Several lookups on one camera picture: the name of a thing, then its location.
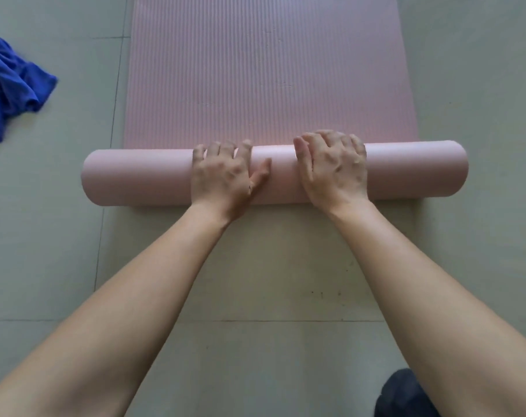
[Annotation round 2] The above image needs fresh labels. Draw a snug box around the person's left hand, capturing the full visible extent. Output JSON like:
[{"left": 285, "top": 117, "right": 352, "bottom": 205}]
[{"left": 190, "top": 140, "right": 272, "bottom": 224}]

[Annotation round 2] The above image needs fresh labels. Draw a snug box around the person's right hand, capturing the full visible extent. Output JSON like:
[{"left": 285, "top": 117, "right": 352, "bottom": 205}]
[{"left": 292, "top": 129, "right": 369, "bottom": 214}]

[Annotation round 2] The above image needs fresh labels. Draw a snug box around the pink yoga mat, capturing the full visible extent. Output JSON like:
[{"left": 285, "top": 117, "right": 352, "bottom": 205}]
[{"left": 81, "top": 0, "right": 469, "bottom": 208}]

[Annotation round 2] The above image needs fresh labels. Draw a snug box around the person's left forearm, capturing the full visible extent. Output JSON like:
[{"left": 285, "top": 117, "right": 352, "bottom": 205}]
[{"left": 0, "top": 203, "right": 231, "bottom": 417}]

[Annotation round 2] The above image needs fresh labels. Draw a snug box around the person's right forearm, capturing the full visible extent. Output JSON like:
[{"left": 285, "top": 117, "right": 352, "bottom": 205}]
[{"left": 330, "top": 201, "right": 526, "bottom": 417}]

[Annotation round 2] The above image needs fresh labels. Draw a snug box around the blue cloth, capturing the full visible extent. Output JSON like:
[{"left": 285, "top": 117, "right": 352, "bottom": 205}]
[{"left": 0, "top": 36, "right": 59, "bottom": 145}]

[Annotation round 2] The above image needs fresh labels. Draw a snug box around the person's dark trouser leg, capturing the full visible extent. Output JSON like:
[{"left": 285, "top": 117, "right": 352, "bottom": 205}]
[{"left": 374, "top": 368, "right": 440, "bottom": 417}]

